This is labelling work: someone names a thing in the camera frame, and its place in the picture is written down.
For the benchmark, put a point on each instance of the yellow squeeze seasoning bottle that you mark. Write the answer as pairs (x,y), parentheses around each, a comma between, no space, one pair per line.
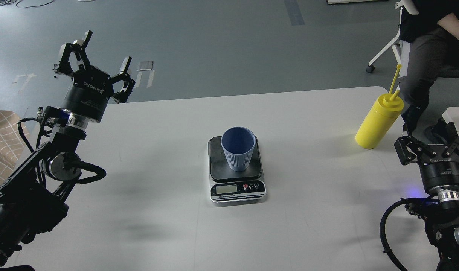
(381,116)

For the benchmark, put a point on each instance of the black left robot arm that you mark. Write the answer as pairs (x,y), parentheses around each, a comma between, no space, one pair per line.
(32,198)

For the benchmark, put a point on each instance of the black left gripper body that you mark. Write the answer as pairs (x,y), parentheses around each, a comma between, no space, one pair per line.
(89,93)

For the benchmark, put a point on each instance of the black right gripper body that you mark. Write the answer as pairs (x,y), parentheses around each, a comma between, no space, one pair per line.
(439,171)

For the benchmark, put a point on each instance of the seated person dark clothes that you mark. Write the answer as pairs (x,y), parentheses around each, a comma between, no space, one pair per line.
(429,49)

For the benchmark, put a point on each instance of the blue ribbed plastic cup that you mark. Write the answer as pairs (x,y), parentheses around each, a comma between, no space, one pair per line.
(238,145)

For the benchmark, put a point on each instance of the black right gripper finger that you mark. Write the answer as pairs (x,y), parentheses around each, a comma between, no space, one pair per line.
(411,150)
(450,141)

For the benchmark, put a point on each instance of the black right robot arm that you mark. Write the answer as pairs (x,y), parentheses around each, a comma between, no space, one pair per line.
(440,213)

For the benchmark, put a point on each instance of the black digital kitchen scale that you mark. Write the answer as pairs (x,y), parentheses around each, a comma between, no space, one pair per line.
(227,186)

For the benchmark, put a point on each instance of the beige checkered cloth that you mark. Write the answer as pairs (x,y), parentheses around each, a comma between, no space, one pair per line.
(11,144)

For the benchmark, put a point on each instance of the white office chair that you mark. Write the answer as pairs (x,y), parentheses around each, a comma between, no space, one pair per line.
(394,44)

